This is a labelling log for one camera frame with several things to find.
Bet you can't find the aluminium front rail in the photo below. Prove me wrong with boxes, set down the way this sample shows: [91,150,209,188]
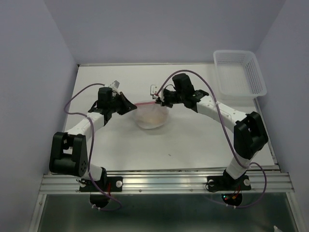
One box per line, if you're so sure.
[39,170,294,195]

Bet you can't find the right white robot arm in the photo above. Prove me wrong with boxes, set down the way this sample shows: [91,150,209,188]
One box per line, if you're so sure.
[153,72,268,191]

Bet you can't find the white plastic basket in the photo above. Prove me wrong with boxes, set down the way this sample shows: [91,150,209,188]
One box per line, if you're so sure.
[213,50,267,100]

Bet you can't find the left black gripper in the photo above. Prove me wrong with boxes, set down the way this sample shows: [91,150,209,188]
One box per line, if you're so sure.
[108,91,136,115]

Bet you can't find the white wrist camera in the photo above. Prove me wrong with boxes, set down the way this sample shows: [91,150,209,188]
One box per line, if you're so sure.
[150,85,159,100]
[107,80,120,92]

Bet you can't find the beige bra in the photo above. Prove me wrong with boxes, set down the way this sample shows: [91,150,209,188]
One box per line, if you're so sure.
[137,115,167,130]

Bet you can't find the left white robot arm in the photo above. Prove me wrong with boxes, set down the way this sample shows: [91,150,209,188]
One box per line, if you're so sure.
[49,87,137,192]

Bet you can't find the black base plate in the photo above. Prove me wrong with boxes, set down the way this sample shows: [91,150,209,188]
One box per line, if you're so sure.
[77,176,123,212]
[205,173,252,207]

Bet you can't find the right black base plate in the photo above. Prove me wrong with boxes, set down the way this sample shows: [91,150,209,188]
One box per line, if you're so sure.
[205,173,252,207]

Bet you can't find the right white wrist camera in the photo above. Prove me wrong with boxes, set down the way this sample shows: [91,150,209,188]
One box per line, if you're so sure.
[150,85,159,100]

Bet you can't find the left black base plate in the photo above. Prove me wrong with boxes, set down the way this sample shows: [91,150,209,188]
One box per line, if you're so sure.
[77,176,123,212]

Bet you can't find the white mesh laundry bag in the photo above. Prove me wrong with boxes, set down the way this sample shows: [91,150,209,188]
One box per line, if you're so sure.
[133,101,169,130]

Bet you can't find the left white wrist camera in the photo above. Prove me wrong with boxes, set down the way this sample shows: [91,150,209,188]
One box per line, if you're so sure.
[107,80,120,92]

